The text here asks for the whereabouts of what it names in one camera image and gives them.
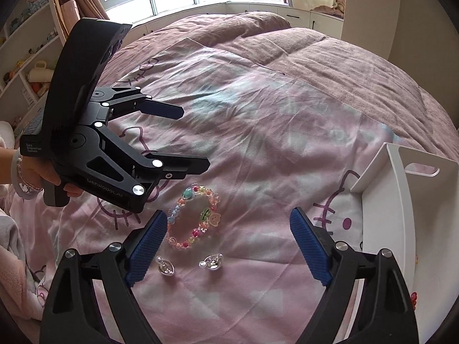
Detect white bangle on wrist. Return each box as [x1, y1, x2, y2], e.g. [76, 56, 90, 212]
[10, 149, 43, 200]

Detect silver pearl brooch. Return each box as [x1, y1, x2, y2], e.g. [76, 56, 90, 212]
[199, 253, 223, 271]
[155, 255, 175, 277]

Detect white wall shelf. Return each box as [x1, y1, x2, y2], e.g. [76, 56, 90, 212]
[1, 0, 64, 136]

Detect person's left hand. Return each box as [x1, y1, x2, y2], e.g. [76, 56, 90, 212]
[1, 148, 61, 188]

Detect white storage tray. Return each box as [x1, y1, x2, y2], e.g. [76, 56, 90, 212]
[351, 143, 458, 343]

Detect colourful charm bead bracelet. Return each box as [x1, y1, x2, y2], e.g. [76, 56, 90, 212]
[165, 182, 222, 251]

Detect pink Hello Kitty duvet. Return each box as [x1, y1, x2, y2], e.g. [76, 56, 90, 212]
[1, 13, 458, 343]

